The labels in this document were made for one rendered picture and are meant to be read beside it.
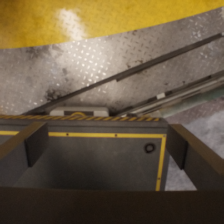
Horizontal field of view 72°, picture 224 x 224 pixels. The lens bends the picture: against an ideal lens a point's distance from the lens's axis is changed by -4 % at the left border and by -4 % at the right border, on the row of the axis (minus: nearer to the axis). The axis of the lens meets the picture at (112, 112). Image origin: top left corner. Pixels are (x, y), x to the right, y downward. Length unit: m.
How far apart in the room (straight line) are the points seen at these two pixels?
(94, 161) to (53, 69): 0.50
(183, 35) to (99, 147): 0.65
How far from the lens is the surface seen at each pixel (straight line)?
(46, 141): 0.17
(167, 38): 0.86
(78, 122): 0.52
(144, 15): 0.85
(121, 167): 0.59
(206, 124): 1.00
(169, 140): 0.16
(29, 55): 0.90
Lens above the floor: 0.81
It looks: 75 degrees down
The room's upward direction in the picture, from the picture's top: 179 degrees counter-clockwise
